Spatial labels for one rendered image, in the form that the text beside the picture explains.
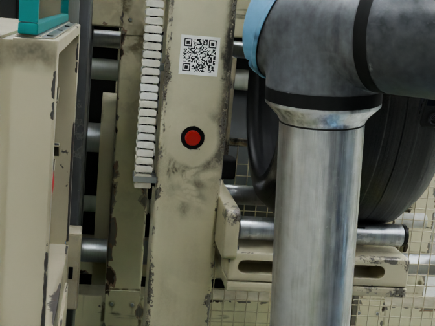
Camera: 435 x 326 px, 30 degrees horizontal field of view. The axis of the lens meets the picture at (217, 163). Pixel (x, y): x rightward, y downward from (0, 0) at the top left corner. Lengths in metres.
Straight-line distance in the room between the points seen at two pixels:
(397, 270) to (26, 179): 0.96
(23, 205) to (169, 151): 0.78
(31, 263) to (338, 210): 0.31
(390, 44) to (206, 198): 0.95
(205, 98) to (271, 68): 0.79
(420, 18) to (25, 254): 0.45
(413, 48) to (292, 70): 0.12
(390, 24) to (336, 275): 0.27
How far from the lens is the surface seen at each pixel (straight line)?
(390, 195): 1.54
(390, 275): 1.63
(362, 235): 1.61
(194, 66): 1.57
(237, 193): 1.83
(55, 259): 1.32
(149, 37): 1.57
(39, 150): 0.82
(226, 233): 1.51
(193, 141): 1.58
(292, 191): 0.80
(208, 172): 1.60
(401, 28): 0.71
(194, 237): 1.63
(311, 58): 0.76
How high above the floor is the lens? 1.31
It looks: 11 degrees down
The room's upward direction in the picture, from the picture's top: 5 degrees clockwise
